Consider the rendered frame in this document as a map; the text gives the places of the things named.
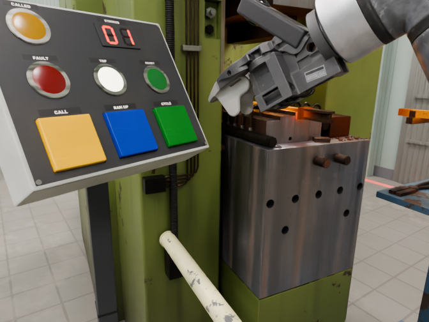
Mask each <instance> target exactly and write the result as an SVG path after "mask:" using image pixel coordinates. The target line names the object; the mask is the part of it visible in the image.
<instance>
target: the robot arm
mask: <svg viewBox="0 0 429 322"><path fill-rule="evenodd" d="M237 12H238V14H240V15H242V16H243V17H244V18H245V19H246V20H247V21H248V22H249V23H250V24H251V25H254V26H259V27H261V28H262V29H264V30H266V31H267V32H269V33H271V34H272V35H274V37H273V39H272V40H271V41H268V42H264V43H262V44H260V45H258V46H256V47H255V48H253V49H252V50H250V51H249V52H247V53H246V54H245V55H244V56H243V57H242V58H241V59H239V60H237V61H236V62H234V63H232V64H231V65H230V66H229V67H228V68H227V69H225V71H224V72H223V73H222V74H221V75H220V76H219V78H217V80H216V82H215V84H214V86H213V88H212V90H211V93H210V95H209V98H208V100H209V103H213V102H216V101H220V103H221V104H222V105H223V107H224V108H225V110H226V111H227V112H228V114H229V115H230V116H237V115H238V114H239V112H240V111H241V112H242V113H243V114H249V113H251V112H252V111H253V97H254V95H255V100H256V102H257V105H258V106H259V109H260V112H264V111H265V110H270V109H276V110H280V109H285V108H287V107H289V106H291V105H293V104H295V103H296V102H298V101H300V100H302V99H304V98H308V97H309V96H311V95H313V94H314V92H315V88H316V87H318V86H320V85H322V84H323V83H325V82H327V81H329V80H331V79H333V78H335V77H341V76H342V75H345V74H346V73H349V72H350V70H349V67H348V66H347V64H346V62H348V63H353V62H355V61H357V60H358V59H361V58H362V57H364V56H366V55H368V54H369V53H371V52H373V51H375V50H377V49H379V48H381V47H382V46H384V45H387V44H388V43H390V42H392V41H394V40H396V39H398V38H399V37H401V36H403V35H407V38H408V39H409V41H410V43H411V45H412V48H413V50H414V52H415V54H416V57H417V59H418V61H419V64H420V65H421V67H422V69H423V72H424V74H425V76H426V79H427V81H428V83H429V0H315V9H314V10H312V11H311V12H310V13H308V14H307V15H306V25H307V27H306V26H304V25H302V24H300V23H298V22H297V21H295V20H293V19H292V18H290V17H288V16H286V15H284V14H283V13H281V12H279V11H278V10H276V9H274V8H272V7H270V5H269V3H268V2H267V1H266V0H241V2H240V4H239V6H238V8H237Z"/></svg>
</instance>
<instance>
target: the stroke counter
mask: <svg viewBox="0 0 429 322"><path fill-rule="evenodd" d="M105 27H106V28H110V26H103V27H102V29H103V32H104V33H105V34H107V33H106V31H105ZM119 30H120V33H121V36H124V35H123V33H122V30H125V31H127V32H128V34H129V36H124V37H123V40H124V43H126V40H125V38H130V40H131V41H132V43H126V44H127V45H131V46H133V45H134V42H133V40H132V38H131V34H130V32H129V30H127V29H125V28H121V29H119ZM111 31H112V34H107V35H105V37H106V39H107V41H108V42H110V41H109V38H108V36H113V37H114V39H115V41H116V42H110V44H117V43H118V41H117V38H116V36H114V35H115V34H114V31H113V29H112V28H111Z"/></svg>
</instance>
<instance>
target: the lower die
mask: <svg viewBox="0 0 429 322"><path fill-rule="evenodd" d="M241 113H242V112H241V111H240V112H239V114H238V115H237V116H236V123H237V127H241ZM229 121H230V125H233V124H234V117H233V116H230V115H229ZM223 122H224V123H227V111H226V110H225V109H223ZM244 126H245V129H248V130H249V126H250V114H245V115H244ZM321 126H322V123H321V122H317V121H310V120H306V119H301V120H299V119H297V112H294V111H287V110H282V109H280V110H276V109H270V110H265V111H264V112H262V116H259V108H258V107H255V108H254V109H253V115H252V131H255V132H259V133H262V134H266V135H270V136H273V137H275V138H276V140H277V143H283V142H296V141H309V140H312V137H320V133H321ZM289 137H292V139H291V140H289Z"/></svg>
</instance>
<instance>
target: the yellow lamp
mask: <svg viewBox="0 0 429 322"><path fill-rule="evenodd" d="M11 21H12V24H13V26H14V28H15V29H16V30H17V31H18V32H19V33H20V34H21V35H23V36H25V37H26V38H30V39H33V40H39V39H42V38H44V36H45V35H46V29H45V26H44V24H43V22H42V21H41V20H40V19H39V18H37V17H36V16H34V15H32V14H30V13H27V12H17V13H15V14H14V15H13V17H12V20H11Z"/></svg>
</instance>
